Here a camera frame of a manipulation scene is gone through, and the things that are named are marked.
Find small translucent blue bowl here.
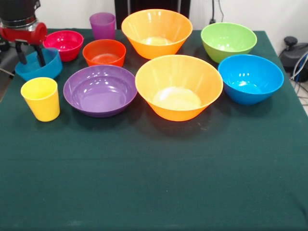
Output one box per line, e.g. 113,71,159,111
14,47,63,82

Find green bowl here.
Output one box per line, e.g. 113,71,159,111
201,22,257,64

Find yellow cup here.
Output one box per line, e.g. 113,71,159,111
20,77,61,122

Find black wall cable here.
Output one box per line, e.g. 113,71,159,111
211,0,225,24

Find opaque blue bowl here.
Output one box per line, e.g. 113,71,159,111
218,54,284,106

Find large orange bowl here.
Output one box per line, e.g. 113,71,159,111
135,54,224,122
121,9,193,60

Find small red-orange bowl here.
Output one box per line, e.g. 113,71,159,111
82,39,127,68

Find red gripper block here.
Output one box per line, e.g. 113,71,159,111
0,22,48,67

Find wide purple bowl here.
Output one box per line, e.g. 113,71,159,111
63,64,138,118

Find bundle of floor cables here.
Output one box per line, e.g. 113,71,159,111
290,53,308,99

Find pink bowl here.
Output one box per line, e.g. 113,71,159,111
43,30,85,62

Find purple cup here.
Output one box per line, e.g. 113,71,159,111
89,12,116,41

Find dark green tablecloth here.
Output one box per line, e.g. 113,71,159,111
0,28,308,231

